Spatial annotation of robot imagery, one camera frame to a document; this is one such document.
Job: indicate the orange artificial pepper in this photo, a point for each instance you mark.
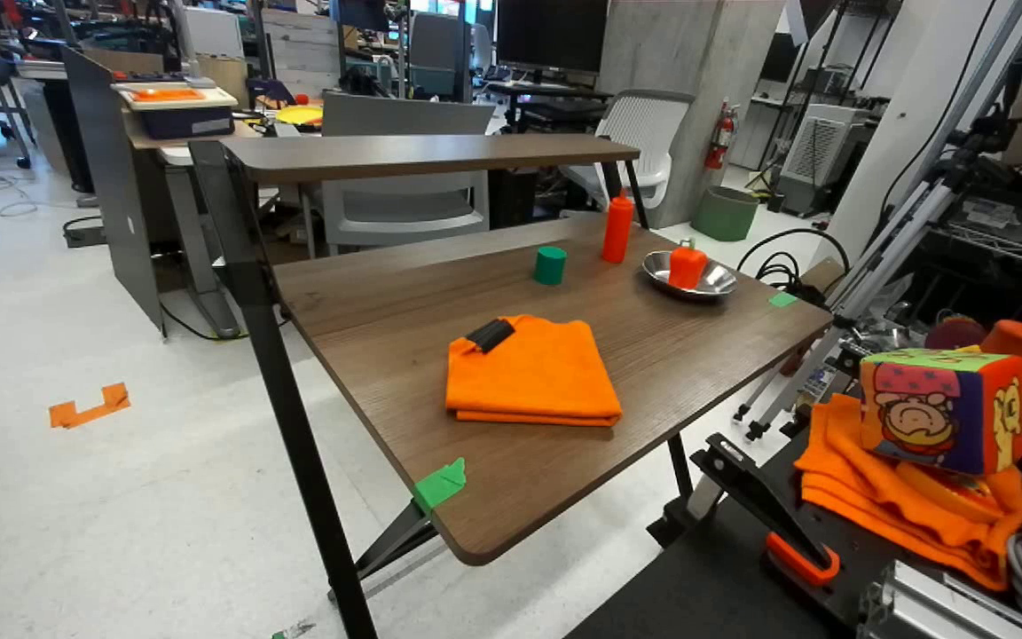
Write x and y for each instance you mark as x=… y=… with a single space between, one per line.
x=687 y=268

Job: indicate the silver metal pan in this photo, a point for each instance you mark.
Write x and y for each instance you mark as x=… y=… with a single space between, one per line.
x=718 y=282

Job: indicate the small black block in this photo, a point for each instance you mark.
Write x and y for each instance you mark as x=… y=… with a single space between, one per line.
x=491 y=334

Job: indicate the orange folded cloth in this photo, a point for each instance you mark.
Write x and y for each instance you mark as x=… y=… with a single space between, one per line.
x=542 y=378

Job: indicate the green plastic cup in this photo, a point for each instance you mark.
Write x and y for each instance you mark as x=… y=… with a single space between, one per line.
x=550 y=266

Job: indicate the orange plastic bottle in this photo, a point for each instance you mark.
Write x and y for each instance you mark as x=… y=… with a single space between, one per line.
x=620 y=231

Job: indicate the grey office chair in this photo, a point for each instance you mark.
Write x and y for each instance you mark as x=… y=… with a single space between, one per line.
x=406 y=209

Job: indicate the large green tape piece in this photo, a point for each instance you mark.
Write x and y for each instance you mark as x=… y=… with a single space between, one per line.
x=442 y=483

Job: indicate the white chair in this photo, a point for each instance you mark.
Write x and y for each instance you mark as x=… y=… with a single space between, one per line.
x=647 y=138

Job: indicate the green storage bin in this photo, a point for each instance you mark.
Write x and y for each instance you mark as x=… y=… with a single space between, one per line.
x=724 y=216

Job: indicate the black metal desk leg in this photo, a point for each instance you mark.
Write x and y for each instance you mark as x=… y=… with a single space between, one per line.
x=283 y=378

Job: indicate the small green tape piece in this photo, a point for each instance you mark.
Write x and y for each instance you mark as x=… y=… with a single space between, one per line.
x=783 y=300

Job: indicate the red fire extinguisher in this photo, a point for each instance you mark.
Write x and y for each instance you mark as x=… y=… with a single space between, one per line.
x=718 y=141

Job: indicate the black computer monitor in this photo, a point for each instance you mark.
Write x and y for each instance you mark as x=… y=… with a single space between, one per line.
x=550 y=34

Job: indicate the yellow object on desk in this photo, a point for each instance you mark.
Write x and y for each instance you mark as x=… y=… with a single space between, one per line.
x=296 y=115

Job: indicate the black clamp with orange grip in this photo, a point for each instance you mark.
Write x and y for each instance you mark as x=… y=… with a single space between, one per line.
x=772 y=502

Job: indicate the box with orange lid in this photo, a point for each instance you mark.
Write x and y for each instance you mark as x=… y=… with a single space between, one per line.
x=174 y=108

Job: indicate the crumpled orange cloth pile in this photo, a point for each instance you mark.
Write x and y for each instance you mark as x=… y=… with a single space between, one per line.
x=889 y=490

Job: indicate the dark grey divider panel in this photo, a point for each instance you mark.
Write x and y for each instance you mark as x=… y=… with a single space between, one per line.
x=115 y=190

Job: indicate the orange floor clamp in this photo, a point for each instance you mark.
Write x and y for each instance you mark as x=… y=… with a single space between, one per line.
x=87 y=409

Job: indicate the colourful plush cube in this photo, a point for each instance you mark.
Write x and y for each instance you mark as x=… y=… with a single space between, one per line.
x=943 y=409

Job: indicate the dark red plush toy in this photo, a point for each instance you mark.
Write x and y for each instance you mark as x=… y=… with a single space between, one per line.
x=954 y=331

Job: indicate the orange plush toy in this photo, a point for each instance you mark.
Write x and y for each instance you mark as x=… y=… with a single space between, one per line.
x=1012 y=338

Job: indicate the aluminium camera stand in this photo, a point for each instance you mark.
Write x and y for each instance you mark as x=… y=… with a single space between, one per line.
x=924 y=202

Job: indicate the aluminium extrusion rail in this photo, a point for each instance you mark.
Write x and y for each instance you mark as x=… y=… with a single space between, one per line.
x=950 y=605

